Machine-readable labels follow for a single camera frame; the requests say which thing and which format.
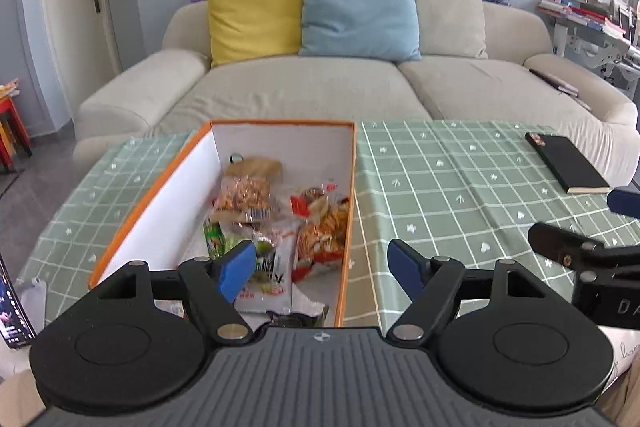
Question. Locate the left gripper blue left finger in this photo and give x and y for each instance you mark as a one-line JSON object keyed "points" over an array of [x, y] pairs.
{"points": [[209, 290]]}

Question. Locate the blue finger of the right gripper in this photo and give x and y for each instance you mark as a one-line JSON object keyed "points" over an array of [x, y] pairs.
{"points": [[624, 202]]}

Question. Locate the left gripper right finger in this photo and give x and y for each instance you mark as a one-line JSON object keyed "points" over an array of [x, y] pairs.
{"points": [[432, 286]]}

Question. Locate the green sausage stick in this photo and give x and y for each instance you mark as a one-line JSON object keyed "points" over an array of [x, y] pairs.
{"points": [[220, 238]]}

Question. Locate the white candy balls pack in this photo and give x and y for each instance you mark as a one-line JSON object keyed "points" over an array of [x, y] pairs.
{"points": [[269, 289]]}

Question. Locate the spicy peanuts vacuum pack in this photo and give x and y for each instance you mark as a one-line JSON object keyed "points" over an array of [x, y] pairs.
{"points": [[247, 190]]}

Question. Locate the Mimi fries snack bag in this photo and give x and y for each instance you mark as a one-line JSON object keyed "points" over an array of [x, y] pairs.
{"points": [[321, 244]]}

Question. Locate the red meat snack packet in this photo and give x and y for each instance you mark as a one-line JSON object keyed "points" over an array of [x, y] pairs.
{"points": [[312, 202]]}

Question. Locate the black notebook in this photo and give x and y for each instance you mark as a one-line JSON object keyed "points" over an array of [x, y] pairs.
{"points": [[570, 168]]}

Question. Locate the orange cardboard box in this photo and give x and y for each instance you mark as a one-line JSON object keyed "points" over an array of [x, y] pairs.
{"points": [[289, 186]]}

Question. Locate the green checkered tablecloth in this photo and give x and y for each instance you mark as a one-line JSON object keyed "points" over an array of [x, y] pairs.
{"points": [[468, 190]]}

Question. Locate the cluttered white shelf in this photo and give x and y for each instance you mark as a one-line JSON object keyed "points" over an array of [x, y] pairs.
{"points": [[603, 34]]}

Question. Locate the beige sofa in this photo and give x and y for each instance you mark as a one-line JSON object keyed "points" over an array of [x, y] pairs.
{"points": [[178, 89]]}

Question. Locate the phone with lit screen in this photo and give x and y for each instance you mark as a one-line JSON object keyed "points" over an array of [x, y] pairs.
{"points": [[16, 329]]}

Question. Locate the yellow cushion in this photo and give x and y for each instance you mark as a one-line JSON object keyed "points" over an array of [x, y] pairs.
{"points": [[242, 30]]}

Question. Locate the red orange stools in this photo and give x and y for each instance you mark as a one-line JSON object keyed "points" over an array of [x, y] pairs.
{"points": [[11, 117]]}

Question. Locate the beige back cushion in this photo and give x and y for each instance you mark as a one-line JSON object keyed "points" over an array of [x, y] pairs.
{"points": [[452, 28]]}

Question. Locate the light blue cushion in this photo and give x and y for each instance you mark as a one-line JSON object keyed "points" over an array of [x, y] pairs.
{"points": [[383, 30]]}

